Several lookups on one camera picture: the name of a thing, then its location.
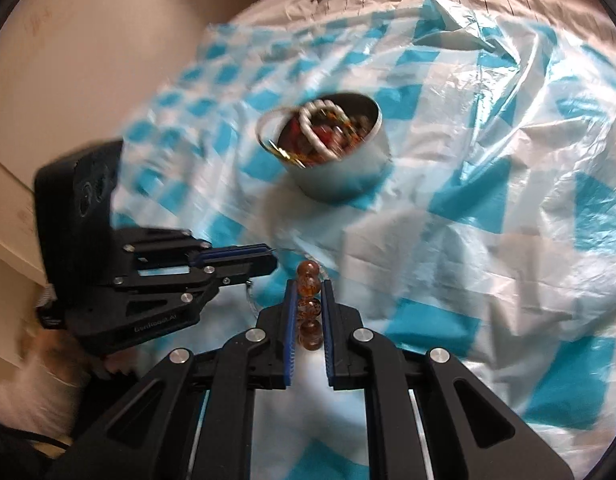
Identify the person's left forearm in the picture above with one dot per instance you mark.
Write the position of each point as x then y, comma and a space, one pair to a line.
33, 400

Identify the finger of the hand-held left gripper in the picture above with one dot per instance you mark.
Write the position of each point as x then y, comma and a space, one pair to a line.
178, 250
188, 280

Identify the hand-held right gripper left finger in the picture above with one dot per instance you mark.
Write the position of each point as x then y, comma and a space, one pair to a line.
289, 330

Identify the person's left hand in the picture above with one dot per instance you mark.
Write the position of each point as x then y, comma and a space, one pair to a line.
63, 355

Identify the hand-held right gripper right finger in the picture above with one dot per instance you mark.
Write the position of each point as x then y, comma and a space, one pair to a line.
329, 330

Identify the round metal tin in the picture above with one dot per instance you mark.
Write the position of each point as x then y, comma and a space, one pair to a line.
348, 175

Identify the blue checked plastic sheet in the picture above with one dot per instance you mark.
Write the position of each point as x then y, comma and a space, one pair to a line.
462, 240

